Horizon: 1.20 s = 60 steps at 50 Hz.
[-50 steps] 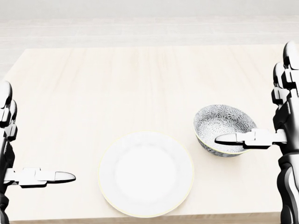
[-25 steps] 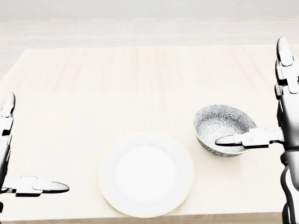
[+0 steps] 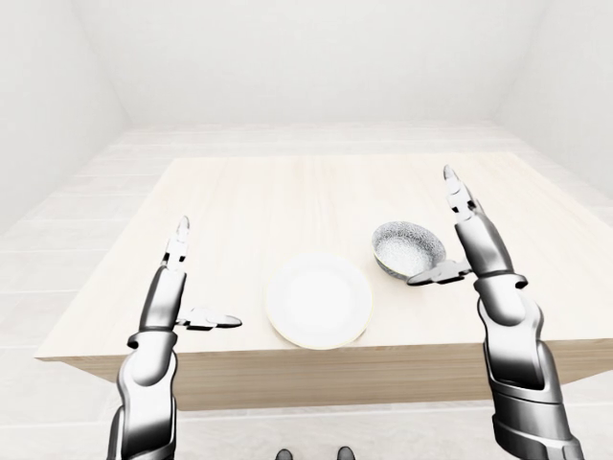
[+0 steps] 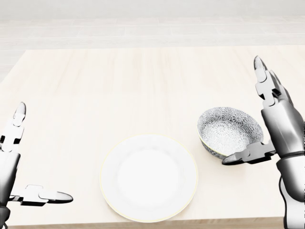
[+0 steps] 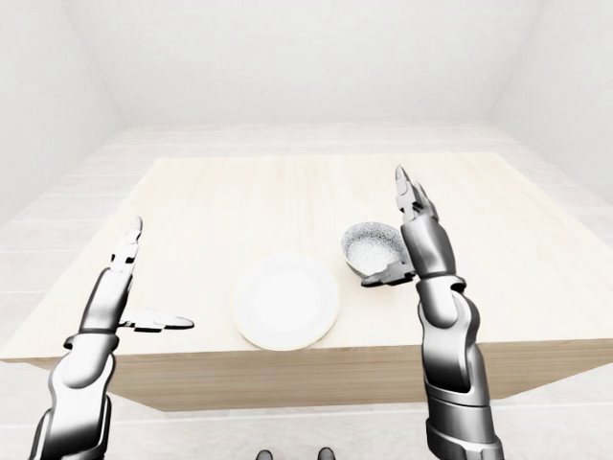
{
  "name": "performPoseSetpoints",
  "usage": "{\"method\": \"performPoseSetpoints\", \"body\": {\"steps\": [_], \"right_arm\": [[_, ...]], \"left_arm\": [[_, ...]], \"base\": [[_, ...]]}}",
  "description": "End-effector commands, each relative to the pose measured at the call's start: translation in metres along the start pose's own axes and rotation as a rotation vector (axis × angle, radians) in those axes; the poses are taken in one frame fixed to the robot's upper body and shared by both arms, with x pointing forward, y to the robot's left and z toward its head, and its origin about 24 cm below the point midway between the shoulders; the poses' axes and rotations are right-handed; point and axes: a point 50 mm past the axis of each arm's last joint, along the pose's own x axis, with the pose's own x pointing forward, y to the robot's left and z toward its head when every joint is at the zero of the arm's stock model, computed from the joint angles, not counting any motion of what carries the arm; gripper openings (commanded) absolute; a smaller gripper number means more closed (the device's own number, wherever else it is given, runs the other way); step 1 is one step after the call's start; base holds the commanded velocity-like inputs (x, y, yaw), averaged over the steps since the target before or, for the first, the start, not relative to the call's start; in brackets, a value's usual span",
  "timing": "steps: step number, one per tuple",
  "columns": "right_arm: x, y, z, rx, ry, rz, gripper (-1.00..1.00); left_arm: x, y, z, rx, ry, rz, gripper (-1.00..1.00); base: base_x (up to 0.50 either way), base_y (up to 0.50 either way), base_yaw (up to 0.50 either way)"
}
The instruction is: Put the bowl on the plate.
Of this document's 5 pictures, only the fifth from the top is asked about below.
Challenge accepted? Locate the silver robot right hand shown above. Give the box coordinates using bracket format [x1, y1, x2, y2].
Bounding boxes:
[360, 164, 459, 288]

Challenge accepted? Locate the white round plate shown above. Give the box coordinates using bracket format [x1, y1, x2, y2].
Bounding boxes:
[231, 253, 341, 352]

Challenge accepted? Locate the black speckled bowl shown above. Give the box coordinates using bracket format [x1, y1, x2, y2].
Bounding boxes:
[340, 221, 407, 278]

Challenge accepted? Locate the silver robot left hand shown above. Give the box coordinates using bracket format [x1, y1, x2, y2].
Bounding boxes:
[76, 216, 195, 336]

